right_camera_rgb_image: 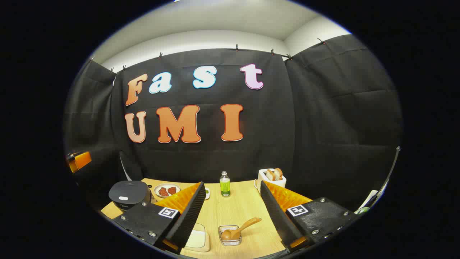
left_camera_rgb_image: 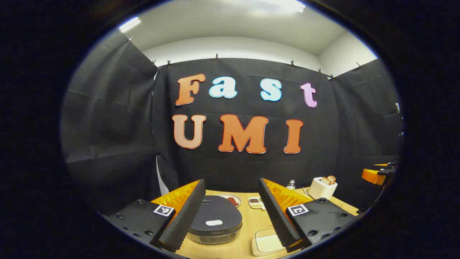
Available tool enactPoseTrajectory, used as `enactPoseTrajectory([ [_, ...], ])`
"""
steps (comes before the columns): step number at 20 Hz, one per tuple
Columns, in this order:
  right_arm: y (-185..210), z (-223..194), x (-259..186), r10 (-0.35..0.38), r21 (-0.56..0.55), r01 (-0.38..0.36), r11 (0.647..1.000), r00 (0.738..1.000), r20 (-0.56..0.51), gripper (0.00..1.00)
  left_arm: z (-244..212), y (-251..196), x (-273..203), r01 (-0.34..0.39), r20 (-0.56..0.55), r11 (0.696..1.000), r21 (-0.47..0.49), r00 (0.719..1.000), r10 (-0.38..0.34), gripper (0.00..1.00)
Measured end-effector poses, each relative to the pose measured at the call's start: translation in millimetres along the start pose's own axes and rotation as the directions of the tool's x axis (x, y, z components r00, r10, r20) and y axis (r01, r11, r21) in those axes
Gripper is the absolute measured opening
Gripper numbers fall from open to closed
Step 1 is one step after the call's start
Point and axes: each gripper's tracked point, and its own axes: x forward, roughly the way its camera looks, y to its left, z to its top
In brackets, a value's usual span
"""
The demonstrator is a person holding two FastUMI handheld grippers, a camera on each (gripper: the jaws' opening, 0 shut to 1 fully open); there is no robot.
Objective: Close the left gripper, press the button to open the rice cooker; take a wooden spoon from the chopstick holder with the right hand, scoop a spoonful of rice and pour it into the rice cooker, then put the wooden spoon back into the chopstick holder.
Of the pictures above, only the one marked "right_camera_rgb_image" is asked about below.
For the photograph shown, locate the row of black cloth clips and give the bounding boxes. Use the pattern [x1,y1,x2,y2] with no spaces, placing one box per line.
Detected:
[110,38,326,72]

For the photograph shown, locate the wooden spoon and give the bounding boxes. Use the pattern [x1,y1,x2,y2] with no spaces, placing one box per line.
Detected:
[221,217,262,241]

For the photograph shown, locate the white square rice dish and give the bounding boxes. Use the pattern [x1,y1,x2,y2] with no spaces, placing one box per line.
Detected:
[184,223,211,253]

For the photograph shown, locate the black backdrop cloth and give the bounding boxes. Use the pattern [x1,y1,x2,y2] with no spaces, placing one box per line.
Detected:
[63,34,404,213]

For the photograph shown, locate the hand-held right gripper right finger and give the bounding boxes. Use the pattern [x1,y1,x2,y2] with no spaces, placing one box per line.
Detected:
[260,180,360,253]

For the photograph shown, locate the white round plate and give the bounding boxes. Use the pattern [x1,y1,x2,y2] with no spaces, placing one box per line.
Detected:
[153,183,181,199]

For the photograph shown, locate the white toaster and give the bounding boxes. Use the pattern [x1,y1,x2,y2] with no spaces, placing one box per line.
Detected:
[254,168,287,195]

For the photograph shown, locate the black rice cooker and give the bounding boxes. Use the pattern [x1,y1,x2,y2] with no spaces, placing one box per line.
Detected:
[109,181,152,211]

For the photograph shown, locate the green drink bottle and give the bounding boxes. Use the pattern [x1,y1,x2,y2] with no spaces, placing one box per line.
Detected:
[220,171,231,197]

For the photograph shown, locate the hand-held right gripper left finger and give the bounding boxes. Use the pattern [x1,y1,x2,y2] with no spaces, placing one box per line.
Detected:
[112,181,207,255]

